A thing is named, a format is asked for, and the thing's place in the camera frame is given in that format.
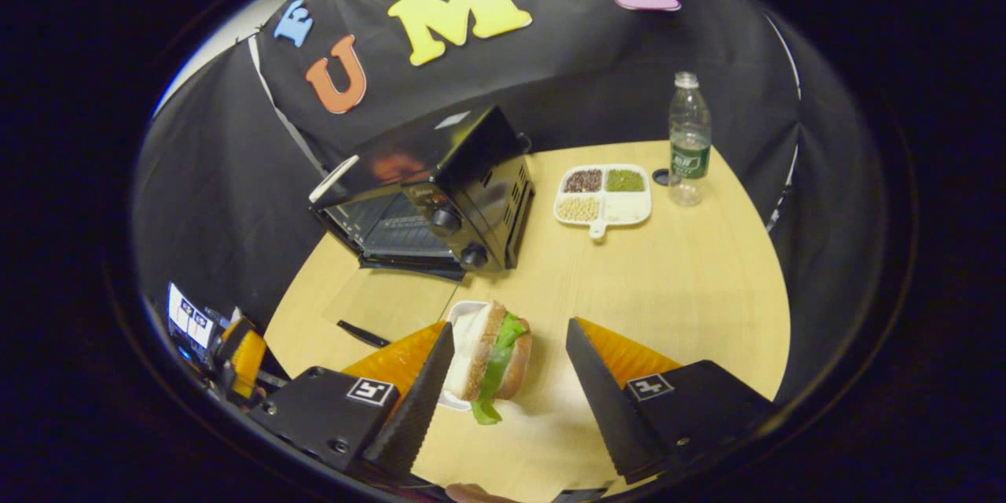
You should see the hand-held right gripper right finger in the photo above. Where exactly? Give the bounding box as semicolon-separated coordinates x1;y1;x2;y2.
566;318;775;486

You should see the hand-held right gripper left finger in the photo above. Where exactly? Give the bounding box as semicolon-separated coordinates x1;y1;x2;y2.
250;321;457;480

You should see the lettuce sandwich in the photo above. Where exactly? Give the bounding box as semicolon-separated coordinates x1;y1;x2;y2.
444;300;534;425

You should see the black electric oven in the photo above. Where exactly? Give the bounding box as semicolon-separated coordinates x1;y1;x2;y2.
309;104;537;351

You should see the small white plate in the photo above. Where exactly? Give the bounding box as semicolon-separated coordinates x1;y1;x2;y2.
436;300;492;412

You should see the white divided plate with beans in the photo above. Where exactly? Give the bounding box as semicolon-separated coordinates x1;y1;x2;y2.
553;164;653;241

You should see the clear plastic water bottle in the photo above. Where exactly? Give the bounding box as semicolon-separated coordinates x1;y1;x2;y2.
668;71;713;207

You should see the black backdrop cloth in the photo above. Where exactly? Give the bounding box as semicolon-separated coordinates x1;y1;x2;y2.
130;0;889;402

